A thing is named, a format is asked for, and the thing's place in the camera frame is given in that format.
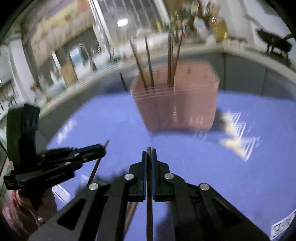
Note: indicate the pink plastic utensil basket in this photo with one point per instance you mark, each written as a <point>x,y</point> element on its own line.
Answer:
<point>180,104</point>

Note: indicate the ceiling light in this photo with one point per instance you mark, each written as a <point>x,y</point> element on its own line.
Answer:
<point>122,22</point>

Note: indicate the person's left hand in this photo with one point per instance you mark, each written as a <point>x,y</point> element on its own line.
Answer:
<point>20,208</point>

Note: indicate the large yellow oil bottle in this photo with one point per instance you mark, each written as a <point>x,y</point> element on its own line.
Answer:
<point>221,27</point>

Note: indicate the brown wooden cutting board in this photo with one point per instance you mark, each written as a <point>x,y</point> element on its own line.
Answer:
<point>69,73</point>

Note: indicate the brown wooden chopstick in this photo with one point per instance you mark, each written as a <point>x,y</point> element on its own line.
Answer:
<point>138,66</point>
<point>131,213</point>
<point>172,60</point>
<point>149,220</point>
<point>169,58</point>
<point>93,172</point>
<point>179,52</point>

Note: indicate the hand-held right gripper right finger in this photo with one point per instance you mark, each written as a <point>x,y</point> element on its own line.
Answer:
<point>154,171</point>

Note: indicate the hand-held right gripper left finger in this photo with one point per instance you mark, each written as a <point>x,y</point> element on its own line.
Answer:
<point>144,171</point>

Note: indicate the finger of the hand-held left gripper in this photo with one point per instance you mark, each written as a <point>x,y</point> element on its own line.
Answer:
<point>92,149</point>
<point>69,163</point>

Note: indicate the blue printed tablecloth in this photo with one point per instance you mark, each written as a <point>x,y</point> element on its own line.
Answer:
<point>196,173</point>

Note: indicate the dark wooden chopstick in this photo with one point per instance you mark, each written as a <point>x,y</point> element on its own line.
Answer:
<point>149,62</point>

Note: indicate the white plastic jug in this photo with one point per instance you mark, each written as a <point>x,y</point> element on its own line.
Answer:
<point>203,30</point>

